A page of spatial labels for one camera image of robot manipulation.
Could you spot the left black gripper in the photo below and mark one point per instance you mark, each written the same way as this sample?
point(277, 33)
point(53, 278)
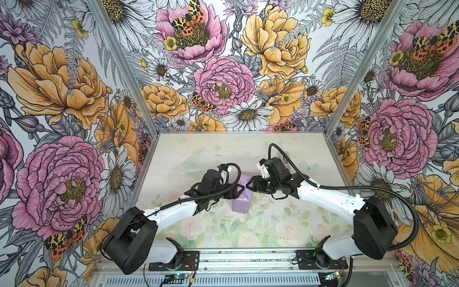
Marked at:
point(233, 194)

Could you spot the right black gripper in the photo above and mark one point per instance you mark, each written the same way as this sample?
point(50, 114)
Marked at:
point(257, 184)

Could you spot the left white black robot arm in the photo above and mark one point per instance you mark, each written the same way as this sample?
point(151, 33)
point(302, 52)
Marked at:
point(132, 243)

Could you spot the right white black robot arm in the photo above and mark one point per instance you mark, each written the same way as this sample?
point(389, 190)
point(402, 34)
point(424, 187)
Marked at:
point(373, 228)

